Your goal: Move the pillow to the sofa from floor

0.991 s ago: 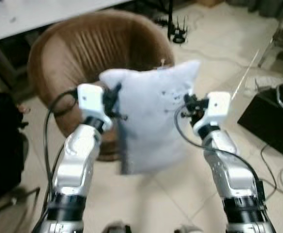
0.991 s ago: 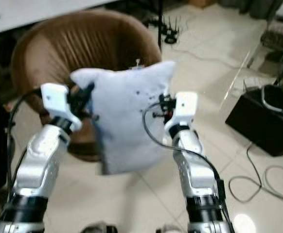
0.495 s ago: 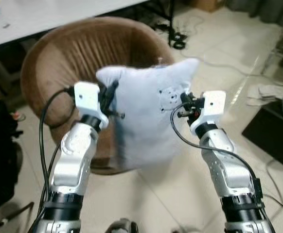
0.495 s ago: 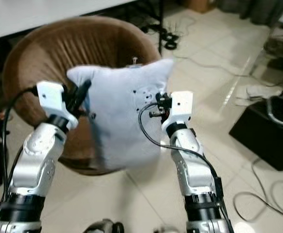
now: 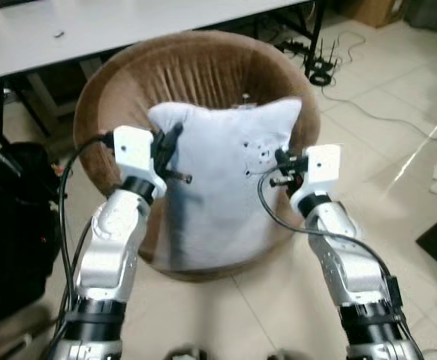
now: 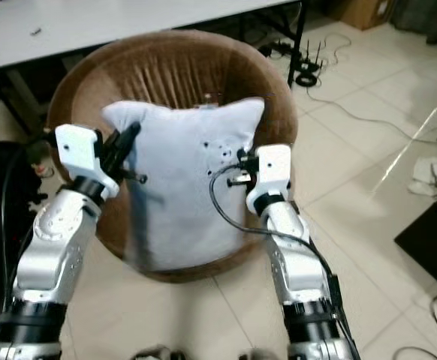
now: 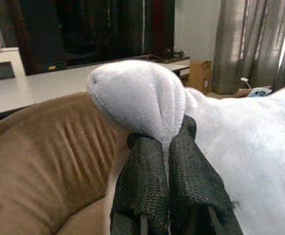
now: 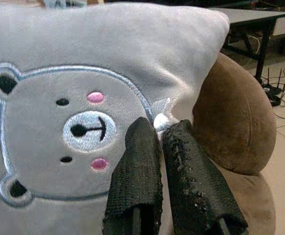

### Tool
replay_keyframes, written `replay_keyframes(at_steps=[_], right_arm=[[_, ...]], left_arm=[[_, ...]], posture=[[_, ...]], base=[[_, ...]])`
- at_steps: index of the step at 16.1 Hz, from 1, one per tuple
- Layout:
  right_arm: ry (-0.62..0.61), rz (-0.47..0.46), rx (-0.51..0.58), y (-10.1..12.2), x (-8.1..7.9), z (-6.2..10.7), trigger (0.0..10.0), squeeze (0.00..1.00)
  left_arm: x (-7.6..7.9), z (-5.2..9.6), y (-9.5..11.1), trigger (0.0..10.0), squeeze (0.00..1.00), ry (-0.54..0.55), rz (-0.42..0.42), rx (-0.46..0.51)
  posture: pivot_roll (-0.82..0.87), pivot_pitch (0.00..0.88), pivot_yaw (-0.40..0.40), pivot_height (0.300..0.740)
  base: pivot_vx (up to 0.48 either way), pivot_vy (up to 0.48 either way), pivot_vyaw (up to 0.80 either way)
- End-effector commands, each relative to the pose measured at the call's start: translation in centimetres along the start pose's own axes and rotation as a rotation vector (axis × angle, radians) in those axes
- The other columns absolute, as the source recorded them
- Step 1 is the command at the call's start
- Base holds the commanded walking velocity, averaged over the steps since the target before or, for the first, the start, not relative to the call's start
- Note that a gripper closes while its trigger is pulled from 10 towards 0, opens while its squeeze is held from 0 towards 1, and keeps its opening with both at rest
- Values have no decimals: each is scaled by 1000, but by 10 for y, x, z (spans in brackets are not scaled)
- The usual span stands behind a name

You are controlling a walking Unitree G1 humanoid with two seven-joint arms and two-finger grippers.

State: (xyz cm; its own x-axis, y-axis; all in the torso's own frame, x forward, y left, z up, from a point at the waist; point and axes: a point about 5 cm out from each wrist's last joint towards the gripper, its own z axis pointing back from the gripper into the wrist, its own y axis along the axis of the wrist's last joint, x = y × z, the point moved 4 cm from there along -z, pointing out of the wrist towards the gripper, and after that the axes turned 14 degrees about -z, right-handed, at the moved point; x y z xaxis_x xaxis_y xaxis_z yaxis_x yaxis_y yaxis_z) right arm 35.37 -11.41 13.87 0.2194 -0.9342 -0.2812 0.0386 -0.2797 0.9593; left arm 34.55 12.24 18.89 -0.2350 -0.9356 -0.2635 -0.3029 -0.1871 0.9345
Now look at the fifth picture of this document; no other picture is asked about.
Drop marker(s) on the light grey pillow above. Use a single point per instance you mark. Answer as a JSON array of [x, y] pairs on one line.
[[218, 195]]

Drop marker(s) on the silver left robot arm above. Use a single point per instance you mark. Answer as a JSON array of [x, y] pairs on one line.
[[113, 247]]

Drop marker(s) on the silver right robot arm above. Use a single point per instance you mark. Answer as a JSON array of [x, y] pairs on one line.
[[346, 262]]

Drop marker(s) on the brown velvet tub sofa chair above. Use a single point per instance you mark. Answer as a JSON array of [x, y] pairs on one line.
[[203, 67]]

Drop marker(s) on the black router with antennas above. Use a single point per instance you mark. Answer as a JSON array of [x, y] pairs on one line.
[[323, 73]]

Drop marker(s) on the long white table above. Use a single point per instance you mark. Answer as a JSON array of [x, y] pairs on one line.
[[128, 26]]

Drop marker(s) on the brown cardboard box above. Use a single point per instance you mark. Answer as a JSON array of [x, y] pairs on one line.
[[372, 11]]

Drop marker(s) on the dark grey curtain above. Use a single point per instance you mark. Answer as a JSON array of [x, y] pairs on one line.
[[432, 15]]

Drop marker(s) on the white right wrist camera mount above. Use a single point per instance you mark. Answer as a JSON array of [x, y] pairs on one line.
[[325, 169]]

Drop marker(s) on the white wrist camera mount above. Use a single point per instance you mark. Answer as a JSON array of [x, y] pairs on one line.
[[325, 169], [132, 150]]

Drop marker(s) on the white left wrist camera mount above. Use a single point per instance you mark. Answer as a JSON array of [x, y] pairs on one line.
[[132, 150]]

